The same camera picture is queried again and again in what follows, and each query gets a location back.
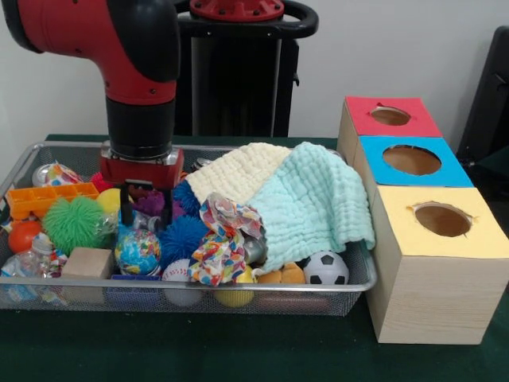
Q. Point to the orange ball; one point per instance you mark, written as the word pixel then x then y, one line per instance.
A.
pixel 24 236

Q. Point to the mint green cloth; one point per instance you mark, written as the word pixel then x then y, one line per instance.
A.
pixel 310 207

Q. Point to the blue spiky ball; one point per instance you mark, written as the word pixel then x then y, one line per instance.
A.
pixel 179 242

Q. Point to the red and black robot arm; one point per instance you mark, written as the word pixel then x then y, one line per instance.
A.
pixel 131 59

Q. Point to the dark green table cloth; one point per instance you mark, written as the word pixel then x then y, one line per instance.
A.
pixel 499 163
pixel 238 350

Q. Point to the wooden block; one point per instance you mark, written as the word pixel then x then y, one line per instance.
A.
pixel 87 262

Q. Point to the black upright panel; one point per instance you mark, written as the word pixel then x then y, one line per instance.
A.
pixel 489 99

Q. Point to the cream white cloth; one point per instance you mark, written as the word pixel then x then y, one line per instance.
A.
pixel 234 175

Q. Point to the black and white soccer ball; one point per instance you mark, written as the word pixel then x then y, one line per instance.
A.
pixel 326 268

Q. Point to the shallow mesh bin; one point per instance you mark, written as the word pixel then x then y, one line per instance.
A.
pixel 119 298

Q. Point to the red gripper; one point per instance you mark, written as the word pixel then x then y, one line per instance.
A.
pixel 139 171

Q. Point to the orange plastic tray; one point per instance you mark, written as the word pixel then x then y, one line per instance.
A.
pixel 40 197

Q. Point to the colourful dotted cloth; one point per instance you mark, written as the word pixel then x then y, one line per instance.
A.
pixel 220 246

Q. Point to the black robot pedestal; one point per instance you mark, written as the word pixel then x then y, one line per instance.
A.
pixel 238 99

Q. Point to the wooden box with three holes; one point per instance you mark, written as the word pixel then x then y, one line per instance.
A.
pixel 429 298

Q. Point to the globe print ball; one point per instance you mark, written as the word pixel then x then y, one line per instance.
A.
pixel 137 250

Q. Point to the green spiky ball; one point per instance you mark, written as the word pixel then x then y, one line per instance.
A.
pixel 73 223

